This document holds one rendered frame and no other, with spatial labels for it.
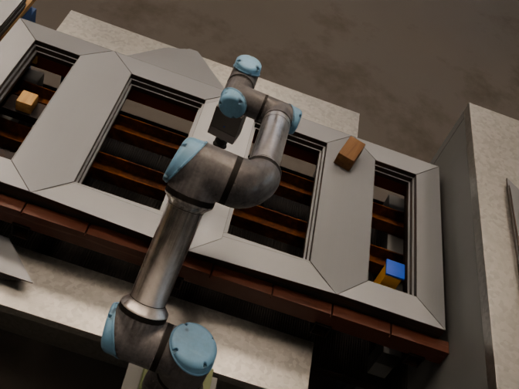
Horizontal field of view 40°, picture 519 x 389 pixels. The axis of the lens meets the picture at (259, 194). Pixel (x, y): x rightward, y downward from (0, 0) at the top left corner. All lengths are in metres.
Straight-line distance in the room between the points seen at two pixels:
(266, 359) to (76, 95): 1.01
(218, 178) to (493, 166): 1.19
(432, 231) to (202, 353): 1.03
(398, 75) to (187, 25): 1.40
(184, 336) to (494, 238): 1.01
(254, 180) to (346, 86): 2.94
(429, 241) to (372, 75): 2.45
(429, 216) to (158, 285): 1.12
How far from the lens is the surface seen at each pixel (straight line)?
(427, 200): 2.52
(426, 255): 2.33
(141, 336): 1.67
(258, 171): 1.58
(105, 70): 2.49
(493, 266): 2.15
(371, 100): 4.46
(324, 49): 4.73
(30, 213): 2.05
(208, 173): 1.56
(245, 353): 2.08
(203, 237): 2.04
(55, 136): 2.21
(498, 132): 2.68
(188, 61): 2.78
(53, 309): 2.04
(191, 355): 1.66
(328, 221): 2.24
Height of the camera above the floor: 2.36
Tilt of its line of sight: 42 degrees down
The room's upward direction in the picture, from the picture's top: 24 degrees clockwise
